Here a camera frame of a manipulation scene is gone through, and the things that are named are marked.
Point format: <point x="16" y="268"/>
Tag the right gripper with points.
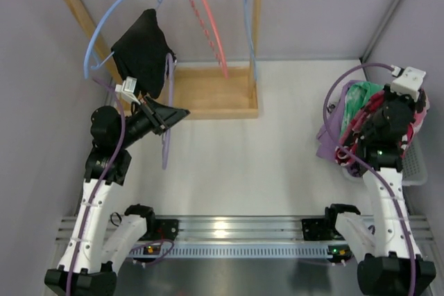
<point x="376" y="136"/>

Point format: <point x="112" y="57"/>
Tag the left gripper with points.
<point x="155" y="116"/>

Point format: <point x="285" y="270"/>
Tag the pink camouflage trousers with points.
<point x="377" y="155"/>

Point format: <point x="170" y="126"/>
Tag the lilac plastic hanger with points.
<point x="169" y="84"/>

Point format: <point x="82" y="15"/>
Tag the black trousers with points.
<point x="141" y="54"/>

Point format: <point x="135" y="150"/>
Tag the light blue plastic hanger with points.
<point x="91" y="60"/>

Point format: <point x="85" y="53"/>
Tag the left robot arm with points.
<point x="92" y="260"/>

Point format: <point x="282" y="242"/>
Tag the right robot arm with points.
<point x="389" y="261"/>

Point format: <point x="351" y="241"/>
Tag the pink plastic hanger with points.
<point x="211" y="32"/>

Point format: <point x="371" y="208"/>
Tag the green white garment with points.
<point x="357" y="96"/>

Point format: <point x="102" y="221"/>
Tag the wooden clothes rack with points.
<point x="202" y="90"/>

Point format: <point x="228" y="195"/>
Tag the white plastic basket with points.
<point x="414" y="170"/>

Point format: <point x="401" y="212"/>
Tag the purple garment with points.
<point x="327" y="146"/>

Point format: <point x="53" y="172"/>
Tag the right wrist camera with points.
<point x="407" y="81"/>

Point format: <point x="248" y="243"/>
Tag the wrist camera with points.
<point x="126" y="90"/>
<point x="407" y="81"/>

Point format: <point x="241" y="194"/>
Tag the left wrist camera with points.
<point x="126" y="90"/>

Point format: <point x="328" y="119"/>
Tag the aluminium mounting rail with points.
<point x="283" y="237"/>

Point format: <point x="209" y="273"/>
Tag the thin blue wire hanger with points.
<point x="249" y="37"/>

